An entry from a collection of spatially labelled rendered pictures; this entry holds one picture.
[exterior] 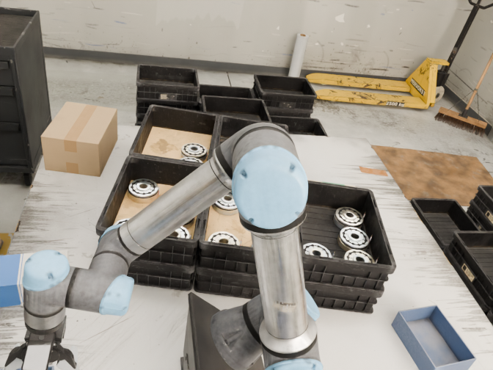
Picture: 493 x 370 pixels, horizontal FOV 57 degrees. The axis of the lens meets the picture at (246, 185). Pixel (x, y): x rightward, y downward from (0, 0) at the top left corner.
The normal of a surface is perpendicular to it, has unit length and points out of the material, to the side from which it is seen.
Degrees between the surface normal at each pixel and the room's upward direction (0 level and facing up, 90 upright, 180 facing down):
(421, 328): 0
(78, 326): 0
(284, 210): 74
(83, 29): 90
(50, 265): 7
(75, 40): 90
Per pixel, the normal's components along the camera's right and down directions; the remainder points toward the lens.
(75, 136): 0.15, -0.80
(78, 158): -0.01, 0.59
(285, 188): 0.03, 0.35
